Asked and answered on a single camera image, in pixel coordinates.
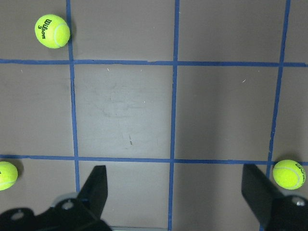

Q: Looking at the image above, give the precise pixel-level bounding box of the tennis ball near grid cross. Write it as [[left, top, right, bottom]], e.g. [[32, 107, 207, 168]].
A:
[[34, 14, 70, 49]]

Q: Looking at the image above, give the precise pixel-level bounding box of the tennis ball far left side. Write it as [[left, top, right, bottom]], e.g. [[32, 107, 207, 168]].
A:
[[0, 161, 18, 191]]

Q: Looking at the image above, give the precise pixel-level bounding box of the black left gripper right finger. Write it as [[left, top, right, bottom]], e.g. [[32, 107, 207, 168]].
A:
[[241, 164, 284, 228]]

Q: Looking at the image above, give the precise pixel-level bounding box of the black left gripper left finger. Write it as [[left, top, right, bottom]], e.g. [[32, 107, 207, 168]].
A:
[[77, 165, 107, 219]]

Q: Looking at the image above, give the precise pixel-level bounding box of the centre Head tennis ball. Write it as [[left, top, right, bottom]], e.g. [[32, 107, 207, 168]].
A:
[[272, 160, 306, 190]]

